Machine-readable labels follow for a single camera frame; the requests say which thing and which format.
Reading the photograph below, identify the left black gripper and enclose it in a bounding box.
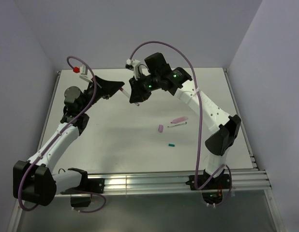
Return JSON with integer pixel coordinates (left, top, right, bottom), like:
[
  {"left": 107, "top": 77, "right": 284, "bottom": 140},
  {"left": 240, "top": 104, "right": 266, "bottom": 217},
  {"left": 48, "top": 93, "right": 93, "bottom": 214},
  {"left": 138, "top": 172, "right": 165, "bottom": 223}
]
[{"left": 81, "top": 76, "right": 126, "bottom": 114}]

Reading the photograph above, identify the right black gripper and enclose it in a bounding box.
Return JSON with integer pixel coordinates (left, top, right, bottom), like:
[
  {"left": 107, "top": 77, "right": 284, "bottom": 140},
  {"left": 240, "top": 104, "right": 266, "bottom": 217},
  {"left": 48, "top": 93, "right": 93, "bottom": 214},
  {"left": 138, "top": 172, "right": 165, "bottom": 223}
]
[{"left": 129, "top": 72, "right": 161, "bottom": 102}]

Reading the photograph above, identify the white thin pen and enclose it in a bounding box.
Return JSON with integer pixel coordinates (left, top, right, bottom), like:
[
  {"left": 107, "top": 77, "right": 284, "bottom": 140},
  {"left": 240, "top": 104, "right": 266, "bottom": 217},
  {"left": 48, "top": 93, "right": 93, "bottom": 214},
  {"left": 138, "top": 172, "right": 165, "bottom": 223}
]
[{"left": 122, "top": 90, "right": 140, "bottom": 107}]

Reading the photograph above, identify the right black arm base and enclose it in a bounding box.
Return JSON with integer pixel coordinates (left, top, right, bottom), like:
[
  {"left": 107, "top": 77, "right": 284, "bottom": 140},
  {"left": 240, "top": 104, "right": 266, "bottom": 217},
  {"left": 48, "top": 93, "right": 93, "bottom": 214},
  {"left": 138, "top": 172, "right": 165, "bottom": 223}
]
[{"left": 188, "top": 174, "right": 232, "bottom": 194}]

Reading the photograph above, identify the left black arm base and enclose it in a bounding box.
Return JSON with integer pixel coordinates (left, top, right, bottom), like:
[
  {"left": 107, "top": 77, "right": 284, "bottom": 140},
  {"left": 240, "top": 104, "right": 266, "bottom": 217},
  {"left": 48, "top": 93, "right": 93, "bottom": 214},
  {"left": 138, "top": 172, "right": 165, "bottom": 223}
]
[{"left": 70, "top": 178, "right": 105, "bottom": 208}]

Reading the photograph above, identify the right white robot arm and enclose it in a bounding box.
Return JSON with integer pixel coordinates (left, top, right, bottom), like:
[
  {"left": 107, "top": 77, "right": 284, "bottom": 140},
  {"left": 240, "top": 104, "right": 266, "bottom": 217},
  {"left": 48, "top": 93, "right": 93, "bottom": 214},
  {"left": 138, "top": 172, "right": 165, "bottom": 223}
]
[{"left": 125, "top": 53, "right": 241, "bottom": 189}]

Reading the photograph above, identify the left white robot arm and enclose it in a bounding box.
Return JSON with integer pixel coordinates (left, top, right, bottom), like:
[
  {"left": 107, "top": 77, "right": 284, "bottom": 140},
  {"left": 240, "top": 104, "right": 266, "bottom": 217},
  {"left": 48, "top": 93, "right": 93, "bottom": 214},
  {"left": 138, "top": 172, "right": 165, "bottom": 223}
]
[{"left": 13, "top": 76, "right": 124, "bottom": 211}]

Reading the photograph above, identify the teal thin pen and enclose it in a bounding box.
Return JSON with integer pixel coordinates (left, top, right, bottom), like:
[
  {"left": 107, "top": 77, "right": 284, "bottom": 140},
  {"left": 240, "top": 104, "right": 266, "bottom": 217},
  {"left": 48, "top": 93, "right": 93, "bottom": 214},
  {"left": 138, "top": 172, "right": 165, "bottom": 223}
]
[{"left": 167, "top": 122, "right": 187, "bottom": 128}]

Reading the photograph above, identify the purple marker cap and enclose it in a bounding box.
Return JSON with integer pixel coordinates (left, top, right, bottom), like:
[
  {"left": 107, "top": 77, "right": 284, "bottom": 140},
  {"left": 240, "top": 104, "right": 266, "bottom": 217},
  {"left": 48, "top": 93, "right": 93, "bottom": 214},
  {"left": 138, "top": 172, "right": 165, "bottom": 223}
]
[{"left": 158, "top": 125, "right": 164, "bottom": 133}]

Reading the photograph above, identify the pink highlighter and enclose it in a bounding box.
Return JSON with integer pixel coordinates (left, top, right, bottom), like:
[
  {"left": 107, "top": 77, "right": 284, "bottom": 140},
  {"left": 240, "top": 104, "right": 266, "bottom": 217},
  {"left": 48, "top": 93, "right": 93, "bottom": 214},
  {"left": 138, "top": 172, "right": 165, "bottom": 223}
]
[{"left": 171, "top": 116, "right": 188, "bottom": 124}]

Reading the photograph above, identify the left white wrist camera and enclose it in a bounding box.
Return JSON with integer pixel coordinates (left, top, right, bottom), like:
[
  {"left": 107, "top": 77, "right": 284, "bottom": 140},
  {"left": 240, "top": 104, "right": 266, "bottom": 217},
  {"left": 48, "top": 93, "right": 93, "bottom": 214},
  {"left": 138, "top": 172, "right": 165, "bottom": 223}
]
[{"left": 73, "top": 64, "right": 92, "bottom": 83}]

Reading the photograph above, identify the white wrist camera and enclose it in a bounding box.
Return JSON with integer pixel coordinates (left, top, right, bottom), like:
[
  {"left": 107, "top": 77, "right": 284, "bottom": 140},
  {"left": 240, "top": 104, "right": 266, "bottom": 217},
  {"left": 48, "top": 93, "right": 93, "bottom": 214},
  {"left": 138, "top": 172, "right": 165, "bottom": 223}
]
[
  {"left": 73, "top": 64, "right": 92, "bottom": 83},
  {"left": 125, "top": 59, "right": 143, "bottom": 80}
]

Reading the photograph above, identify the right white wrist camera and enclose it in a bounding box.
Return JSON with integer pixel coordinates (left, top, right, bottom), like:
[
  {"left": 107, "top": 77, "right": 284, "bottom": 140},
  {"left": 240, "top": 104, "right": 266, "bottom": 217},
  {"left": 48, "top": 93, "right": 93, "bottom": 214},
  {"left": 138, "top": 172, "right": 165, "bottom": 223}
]
[{"left": 125, "top": 59, "right": 143, "bottom": 80}]

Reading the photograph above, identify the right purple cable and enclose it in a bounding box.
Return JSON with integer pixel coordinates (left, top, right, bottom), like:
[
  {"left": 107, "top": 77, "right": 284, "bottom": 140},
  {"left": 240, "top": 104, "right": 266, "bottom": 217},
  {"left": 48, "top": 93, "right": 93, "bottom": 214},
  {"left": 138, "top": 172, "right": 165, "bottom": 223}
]
[{"left": 129, "top": 41, "right": 233, "bottom": 207}]

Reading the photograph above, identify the purple cable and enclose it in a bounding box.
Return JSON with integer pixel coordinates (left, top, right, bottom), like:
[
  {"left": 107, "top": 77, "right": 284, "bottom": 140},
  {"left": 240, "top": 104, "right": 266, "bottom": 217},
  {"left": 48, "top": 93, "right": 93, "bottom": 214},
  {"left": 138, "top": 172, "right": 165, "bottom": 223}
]
[
  {"left": 129, "top": 41, "right": 233, "bottom": 207},
  {"left": 18, "top": 56, "right": 107, "bottom": 214}
]

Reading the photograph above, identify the aluminium rail frame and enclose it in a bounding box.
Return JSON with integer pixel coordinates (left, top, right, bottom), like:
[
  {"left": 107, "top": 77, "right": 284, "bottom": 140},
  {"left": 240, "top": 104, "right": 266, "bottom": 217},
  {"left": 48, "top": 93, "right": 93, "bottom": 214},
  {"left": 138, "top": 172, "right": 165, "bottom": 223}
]
[{"left": 6, "top": 68, "right": 285, "bottom": 232}]

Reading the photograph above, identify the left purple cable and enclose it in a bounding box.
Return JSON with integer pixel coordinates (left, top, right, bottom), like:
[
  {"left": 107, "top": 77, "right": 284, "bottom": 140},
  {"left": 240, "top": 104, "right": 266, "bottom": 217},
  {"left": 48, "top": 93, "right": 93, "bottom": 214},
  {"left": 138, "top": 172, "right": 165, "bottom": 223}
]
[{"left": 18, "top": 56, "right": 107, "bottom": 214}]

